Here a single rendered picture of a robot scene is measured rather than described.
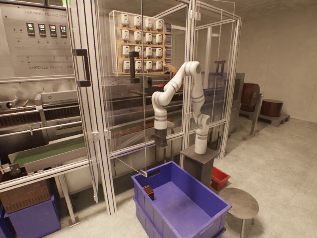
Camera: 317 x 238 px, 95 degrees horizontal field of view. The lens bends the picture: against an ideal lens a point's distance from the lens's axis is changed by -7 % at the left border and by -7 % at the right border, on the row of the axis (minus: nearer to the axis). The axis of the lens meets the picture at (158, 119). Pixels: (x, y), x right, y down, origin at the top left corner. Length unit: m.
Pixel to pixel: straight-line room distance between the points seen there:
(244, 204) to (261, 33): 5.03
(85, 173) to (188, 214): 0.99
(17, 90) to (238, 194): 1.94
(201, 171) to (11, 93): 1.59
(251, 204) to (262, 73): 4.58
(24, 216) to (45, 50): 1.27
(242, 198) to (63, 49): 1.93
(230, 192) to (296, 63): 4.38
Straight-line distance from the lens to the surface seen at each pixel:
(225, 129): 2.23
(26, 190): 1.41
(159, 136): 0.89
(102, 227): 1.57
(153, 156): 1.93
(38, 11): 1.69
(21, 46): 1.65
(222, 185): 1.90
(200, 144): 1.29
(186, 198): 1.42
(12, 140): 1.78
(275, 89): 5.50
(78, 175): 1.68
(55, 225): 1.64
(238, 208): 1.41
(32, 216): 1.55
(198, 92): 1.08
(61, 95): 1.26
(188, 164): 1.39
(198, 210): 1.35
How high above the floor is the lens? 1.22
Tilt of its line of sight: 18 degrees down
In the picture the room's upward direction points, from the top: straight up
